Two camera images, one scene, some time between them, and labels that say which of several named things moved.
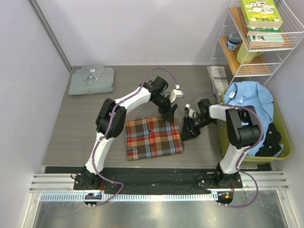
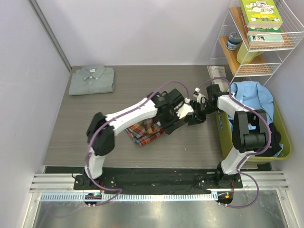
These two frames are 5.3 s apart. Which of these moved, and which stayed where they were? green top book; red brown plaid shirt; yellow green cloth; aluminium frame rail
Moved: red brown plaid shirt
Stayed: yellow green cloth; green top book; aluminium frame rail
